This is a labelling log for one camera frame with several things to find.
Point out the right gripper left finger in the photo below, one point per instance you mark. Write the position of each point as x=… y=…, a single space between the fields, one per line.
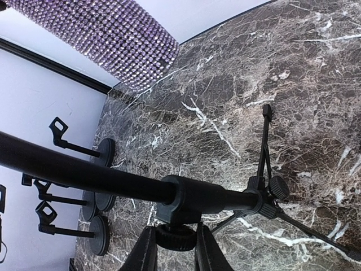
x=143 y=256

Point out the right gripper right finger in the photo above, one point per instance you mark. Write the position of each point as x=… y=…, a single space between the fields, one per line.
x=208 y=255

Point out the black stand of pink microphone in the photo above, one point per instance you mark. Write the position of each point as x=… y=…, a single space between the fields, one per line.
x=98 y=236

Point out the black tripod microphone stand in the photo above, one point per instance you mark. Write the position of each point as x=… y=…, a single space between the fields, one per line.
x=181 y=201

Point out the black stand of blue microphone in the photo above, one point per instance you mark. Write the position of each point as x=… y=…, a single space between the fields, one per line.
x=103 y=155

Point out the silver glitter microphone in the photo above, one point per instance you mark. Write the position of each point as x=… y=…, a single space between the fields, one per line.
x=121 y=37

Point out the black stand of purple microphone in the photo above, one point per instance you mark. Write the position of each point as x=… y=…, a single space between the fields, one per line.
x=87 y=203

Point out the left black frame post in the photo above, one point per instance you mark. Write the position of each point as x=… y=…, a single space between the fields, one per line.
x=53 y=66

